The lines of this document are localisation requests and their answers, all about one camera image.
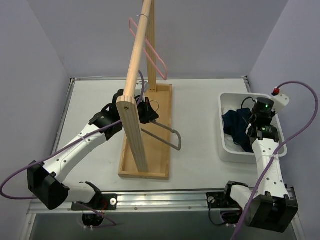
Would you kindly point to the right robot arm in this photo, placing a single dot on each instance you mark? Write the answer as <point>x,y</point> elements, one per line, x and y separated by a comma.
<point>269,205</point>

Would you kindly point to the white pleated skirt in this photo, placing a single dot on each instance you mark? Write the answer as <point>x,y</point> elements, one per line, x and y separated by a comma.
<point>230,145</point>

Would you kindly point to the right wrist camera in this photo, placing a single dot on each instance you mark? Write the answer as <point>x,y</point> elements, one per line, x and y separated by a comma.
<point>280,99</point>

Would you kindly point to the pink hanger with metal hook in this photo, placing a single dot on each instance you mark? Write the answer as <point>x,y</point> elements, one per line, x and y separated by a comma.
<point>146,41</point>

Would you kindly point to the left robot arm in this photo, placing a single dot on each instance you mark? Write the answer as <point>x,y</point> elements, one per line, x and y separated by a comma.
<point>46,180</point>

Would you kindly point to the wooden clothes rack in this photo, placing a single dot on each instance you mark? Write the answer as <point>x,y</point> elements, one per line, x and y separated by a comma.
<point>143,156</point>

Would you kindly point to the aluminium mounting rail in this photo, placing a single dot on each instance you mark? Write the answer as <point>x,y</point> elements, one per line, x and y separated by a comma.
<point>140,202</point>

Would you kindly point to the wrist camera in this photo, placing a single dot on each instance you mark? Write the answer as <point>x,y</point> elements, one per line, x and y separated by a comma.
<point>280,99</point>
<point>141,86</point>

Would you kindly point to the dark blue denim garment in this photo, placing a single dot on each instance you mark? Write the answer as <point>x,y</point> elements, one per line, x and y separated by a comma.
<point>237,125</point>

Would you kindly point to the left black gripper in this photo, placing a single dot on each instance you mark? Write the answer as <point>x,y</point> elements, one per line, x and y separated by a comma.
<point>146,110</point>

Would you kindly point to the white plastic basket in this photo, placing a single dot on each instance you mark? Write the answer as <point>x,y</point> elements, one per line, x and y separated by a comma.
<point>225,140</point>

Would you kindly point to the dark hanger with metal hook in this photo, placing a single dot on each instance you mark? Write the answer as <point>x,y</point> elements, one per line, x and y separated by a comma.
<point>164,133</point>

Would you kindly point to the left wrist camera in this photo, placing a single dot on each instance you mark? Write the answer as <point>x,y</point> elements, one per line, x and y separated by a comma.
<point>141,86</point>

